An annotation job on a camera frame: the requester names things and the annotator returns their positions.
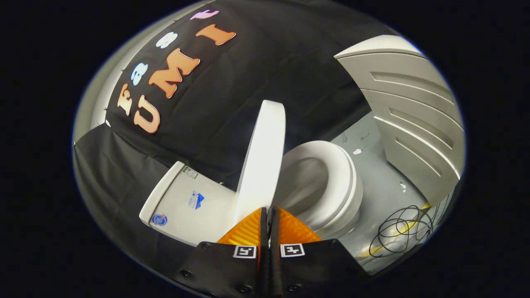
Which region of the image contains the white toilet seat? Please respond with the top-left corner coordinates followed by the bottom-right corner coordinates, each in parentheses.
top-left (273, 141), bottom-right (359, 233)

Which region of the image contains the white toilet lid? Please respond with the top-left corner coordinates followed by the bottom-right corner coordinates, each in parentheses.
top-left (234, 100), bottom-right (286, 226)

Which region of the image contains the white toilet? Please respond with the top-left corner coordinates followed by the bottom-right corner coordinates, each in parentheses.
top-left (139, 141), bottom-right (364, 248)

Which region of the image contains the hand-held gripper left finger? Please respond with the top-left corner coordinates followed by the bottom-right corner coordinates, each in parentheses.
top-left (176, 207), bottom-right (270, 298)

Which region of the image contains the black floor cable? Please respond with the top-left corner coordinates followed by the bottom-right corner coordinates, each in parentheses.
top-left (369, 205), bottom-right (439, 259)

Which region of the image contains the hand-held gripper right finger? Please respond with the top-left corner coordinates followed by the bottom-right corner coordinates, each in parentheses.
top-left (269, 206), bottom-right (371, 298)

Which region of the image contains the black backdrop cloth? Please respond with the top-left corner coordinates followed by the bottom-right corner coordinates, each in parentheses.
top-left (72, 0), bottom-right (419, 284)

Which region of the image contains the white drawer cabinet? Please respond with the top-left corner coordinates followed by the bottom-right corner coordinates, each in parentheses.
top-left (335, 35), bottom-right (465, 207)

